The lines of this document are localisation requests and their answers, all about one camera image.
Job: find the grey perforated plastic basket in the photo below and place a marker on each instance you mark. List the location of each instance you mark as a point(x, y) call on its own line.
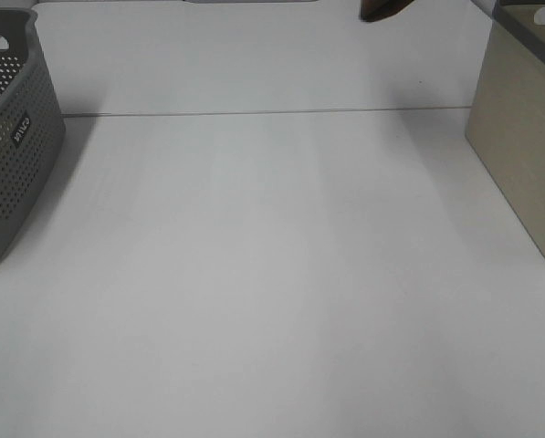
point(25, 85)

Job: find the brown towel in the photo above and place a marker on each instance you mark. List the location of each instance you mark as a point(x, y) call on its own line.
point(377, 10)

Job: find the beige storage bin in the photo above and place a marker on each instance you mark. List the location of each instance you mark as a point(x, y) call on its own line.
point(506, 123)

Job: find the black label on basket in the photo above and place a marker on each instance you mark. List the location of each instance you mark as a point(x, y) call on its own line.
point(21, 129)

